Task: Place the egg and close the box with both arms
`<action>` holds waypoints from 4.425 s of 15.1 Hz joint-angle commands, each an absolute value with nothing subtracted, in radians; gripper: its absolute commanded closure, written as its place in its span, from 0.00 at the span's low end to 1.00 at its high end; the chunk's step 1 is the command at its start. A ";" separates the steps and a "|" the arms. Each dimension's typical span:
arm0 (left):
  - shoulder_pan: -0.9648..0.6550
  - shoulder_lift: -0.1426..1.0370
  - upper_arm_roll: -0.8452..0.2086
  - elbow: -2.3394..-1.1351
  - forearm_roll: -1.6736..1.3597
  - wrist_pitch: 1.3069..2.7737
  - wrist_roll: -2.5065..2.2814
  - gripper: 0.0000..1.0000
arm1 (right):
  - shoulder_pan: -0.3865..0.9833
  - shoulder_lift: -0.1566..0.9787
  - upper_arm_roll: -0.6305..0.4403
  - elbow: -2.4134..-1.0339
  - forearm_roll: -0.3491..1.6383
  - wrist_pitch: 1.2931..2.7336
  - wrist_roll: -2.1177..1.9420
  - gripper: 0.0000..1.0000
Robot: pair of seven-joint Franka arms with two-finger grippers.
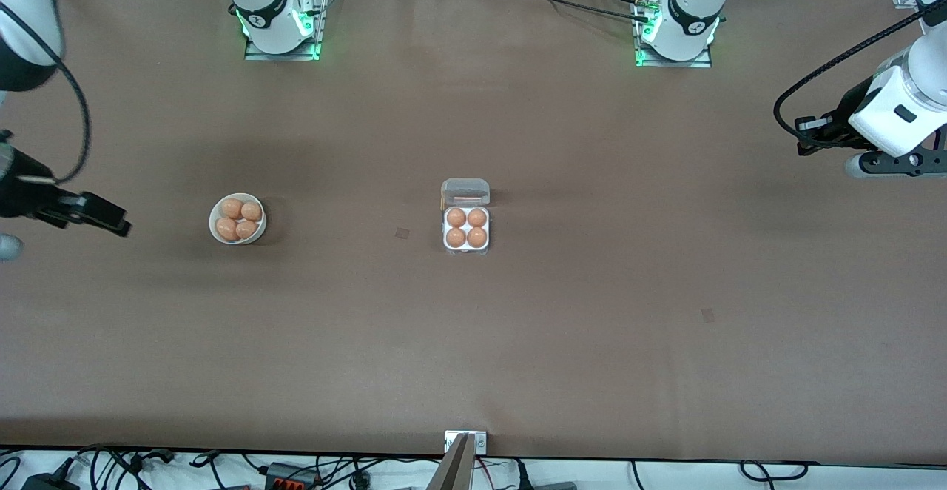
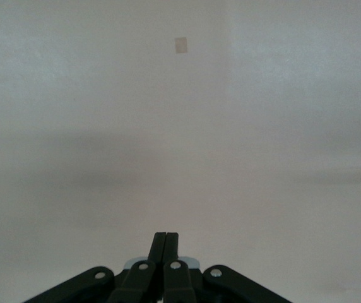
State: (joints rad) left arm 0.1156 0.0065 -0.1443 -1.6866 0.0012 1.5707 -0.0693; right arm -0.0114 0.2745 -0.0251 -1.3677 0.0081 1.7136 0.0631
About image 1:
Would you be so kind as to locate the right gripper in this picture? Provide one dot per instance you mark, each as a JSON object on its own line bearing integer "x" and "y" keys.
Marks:
{"x": 21, "y": 195}

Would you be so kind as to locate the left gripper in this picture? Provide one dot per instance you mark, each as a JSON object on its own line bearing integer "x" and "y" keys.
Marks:
{"x": 841, "y": 120}

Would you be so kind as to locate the brown egg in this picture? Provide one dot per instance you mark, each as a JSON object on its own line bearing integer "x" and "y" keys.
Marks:
{"x": 246, "y": 229}
{"x": 251, "y": 211}
{"x": 226, "y": 229}
{"x": 232, "y": 208}
{"x": 476, "y": 237}
{"x": 477, "y": 217}
{"x": 456, "y": 217}
{"x": 456, "y": 237}

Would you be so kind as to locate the clear plastic egg carton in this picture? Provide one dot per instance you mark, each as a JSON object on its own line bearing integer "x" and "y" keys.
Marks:
{"x": 464, "y": 190}

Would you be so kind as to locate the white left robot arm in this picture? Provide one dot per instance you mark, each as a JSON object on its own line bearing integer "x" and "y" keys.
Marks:
{"x": 688, "y": 9}

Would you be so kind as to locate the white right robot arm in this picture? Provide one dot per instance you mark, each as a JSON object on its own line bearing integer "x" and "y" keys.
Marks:
{"x": 270, "y": 1}

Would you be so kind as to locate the white round bowl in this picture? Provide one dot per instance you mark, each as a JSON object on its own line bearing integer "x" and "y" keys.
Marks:
{"x": 212, "y": 223}

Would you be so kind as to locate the black power adapter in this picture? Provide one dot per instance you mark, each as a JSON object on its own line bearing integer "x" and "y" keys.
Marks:
{"x": 48, "y": 484}

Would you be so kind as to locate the black orange connector block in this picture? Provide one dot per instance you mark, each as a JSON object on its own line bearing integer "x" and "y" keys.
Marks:
{"x": 285, "y": 475}

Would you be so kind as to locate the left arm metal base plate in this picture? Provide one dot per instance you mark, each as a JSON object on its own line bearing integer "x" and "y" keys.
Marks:
{"x": 703, "y": 63}

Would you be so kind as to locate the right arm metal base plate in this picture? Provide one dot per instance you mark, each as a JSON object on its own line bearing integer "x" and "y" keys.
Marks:
{"x": 319, "y": 24}

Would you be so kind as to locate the grey camera pole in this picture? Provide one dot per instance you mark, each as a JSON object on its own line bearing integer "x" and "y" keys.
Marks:
{"x": 453, "y": 471}

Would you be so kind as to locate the small metal camera bracket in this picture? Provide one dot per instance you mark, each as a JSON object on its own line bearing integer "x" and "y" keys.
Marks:
{"x": 482, "y": 442}

